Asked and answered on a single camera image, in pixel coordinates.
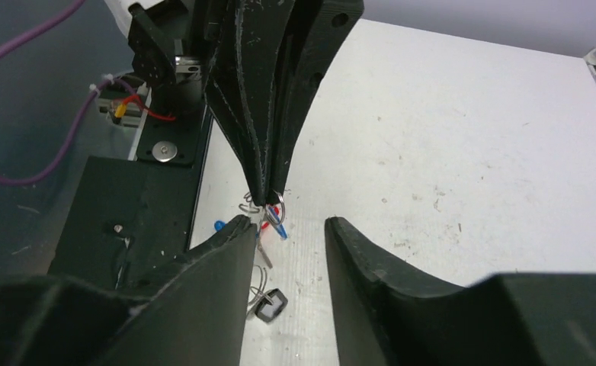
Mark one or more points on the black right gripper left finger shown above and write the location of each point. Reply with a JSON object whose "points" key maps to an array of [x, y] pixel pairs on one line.
{"points": [[190, 311]]}

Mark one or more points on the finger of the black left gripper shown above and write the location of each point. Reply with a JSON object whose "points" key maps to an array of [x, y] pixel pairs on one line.
{"points": [[241, 87], [314, 34]]}

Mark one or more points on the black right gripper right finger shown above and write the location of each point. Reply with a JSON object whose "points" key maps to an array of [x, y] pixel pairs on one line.
{"points": [[388, 312]]}

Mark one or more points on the blue white key tag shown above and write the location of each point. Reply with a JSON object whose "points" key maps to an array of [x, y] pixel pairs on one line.
{"points": [[279, 228]]}

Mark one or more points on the red key tag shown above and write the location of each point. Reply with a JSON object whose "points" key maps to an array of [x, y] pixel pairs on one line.
{"points": [[270, 217]]}

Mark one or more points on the silver metal key plate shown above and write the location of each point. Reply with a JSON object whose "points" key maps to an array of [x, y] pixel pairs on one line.
{"points": [[257, 215]]}

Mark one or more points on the black key tag white label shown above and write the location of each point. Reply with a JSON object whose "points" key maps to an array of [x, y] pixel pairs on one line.
{"points": [[271, 305]]}

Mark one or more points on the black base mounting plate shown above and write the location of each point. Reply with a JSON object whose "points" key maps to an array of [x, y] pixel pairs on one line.
{"points": [[130, 217]]}

